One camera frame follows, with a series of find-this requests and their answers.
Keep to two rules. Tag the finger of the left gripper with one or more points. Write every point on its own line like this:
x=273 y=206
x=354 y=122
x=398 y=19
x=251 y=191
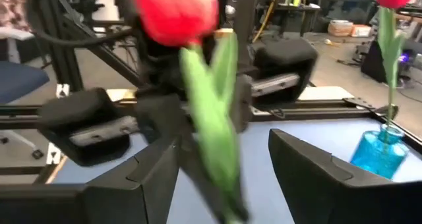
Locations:
x=158 y=118
x=242 y=102

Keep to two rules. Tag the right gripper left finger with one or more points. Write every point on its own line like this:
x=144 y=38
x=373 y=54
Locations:
x=138 y=197

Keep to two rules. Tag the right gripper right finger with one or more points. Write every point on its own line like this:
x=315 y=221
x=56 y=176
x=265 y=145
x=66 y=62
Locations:
x=323 y=197

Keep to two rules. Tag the blue glass vase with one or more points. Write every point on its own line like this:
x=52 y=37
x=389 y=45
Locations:
x=376 y=158

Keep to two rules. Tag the blue table mat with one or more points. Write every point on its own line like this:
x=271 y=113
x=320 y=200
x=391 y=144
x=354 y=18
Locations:
x=257 y=171

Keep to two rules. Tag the black background desk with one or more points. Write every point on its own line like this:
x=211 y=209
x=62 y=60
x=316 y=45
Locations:
x=287 y=8

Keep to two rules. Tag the cardboard box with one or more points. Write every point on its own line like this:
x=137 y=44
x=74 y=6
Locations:
x=339 y=28

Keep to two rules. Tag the floral patterned cloth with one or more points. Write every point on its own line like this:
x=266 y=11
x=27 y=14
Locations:
x=13 y=6

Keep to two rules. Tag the black computer case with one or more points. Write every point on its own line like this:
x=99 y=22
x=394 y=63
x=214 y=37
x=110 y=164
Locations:
x=372 y=62

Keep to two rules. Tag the orange and white box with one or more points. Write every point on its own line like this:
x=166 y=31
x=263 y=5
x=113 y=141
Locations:
x=362 y=30

